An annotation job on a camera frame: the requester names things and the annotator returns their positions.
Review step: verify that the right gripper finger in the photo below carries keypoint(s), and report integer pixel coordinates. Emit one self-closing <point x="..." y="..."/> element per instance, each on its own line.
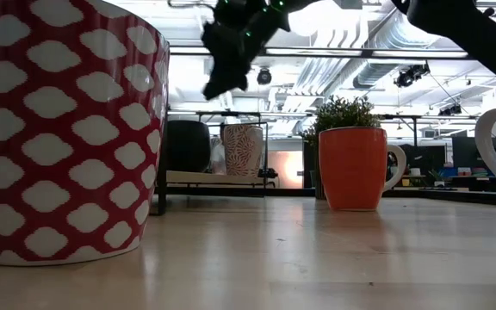
<point x="226" y="45"/>
<point x="224" y="77"/>

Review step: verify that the brown floral pattern mug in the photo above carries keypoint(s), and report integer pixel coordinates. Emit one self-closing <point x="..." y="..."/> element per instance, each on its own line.
<point x="243" y="150"/>

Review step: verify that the orange and white mug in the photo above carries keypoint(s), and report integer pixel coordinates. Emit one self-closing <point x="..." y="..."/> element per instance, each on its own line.
<point x="351" y="168"/>

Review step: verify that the red white diamond pattern mug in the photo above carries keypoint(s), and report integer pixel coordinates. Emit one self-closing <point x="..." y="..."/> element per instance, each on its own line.
<point x="58" y="129"/>

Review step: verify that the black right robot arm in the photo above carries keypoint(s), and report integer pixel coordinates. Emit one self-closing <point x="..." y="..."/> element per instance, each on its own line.
<point x="467" y="26"/>

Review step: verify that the black ceiling spotlight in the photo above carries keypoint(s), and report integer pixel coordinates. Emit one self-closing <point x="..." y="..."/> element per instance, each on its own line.
<point x="264" y="76"/>
<point x="411" y="74"/>
<point x="450" y="109"/>

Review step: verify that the orange backlit panel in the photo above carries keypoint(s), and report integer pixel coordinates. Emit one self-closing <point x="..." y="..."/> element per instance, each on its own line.
<point x="291" y="170"/>

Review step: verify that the green plant ribbed pot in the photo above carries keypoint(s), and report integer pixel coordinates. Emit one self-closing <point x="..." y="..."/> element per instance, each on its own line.
<point x="342" y="113"/>

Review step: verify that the dark background monitor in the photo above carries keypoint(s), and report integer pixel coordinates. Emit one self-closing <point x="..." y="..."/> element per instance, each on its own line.
<point x="424" y="157"/>
<point x="463" y="150"/>

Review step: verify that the wooden shelf black metal frame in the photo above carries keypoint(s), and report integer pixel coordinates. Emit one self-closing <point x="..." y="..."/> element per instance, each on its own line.
<point x="213" y="177"/>

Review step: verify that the silver ceiling duct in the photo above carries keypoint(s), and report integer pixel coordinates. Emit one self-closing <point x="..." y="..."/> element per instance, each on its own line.
<point x="377" y="73"/>

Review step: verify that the black metal rig frame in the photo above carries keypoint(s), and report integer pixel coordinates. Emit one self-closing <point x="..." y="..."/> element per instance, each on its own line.
<point x="454" y="197"/>

